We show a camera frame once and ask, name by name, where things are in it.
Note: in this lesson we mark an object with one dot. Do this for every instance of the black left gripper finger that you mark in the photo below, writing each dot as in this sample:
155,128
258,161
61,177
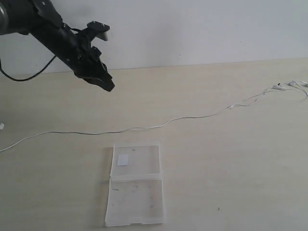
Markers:
101,70
105,83

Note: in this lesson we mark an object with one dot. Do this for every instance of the white sticker in case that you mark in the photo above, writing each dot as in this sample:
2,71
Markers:
122,160

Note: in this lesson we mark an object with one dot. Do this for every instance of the white wired earphones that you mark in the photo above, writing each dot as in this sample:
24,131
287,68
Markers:
298,86

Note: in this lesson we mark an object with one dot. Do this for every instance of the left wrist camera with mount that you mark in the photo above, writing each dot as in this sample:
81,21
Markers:
96,30

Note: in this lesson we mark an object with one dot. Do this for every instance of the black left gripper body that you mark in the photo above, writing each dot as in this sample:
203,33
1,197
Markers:
80,55

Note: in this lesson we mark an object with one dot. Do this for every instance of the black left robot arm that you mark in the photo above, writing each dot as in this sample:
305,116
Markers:
31,17

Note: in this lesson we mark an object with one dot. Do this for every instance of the clear plastic storage case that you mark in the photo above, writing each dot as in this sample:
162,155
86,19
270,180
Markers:
136,191

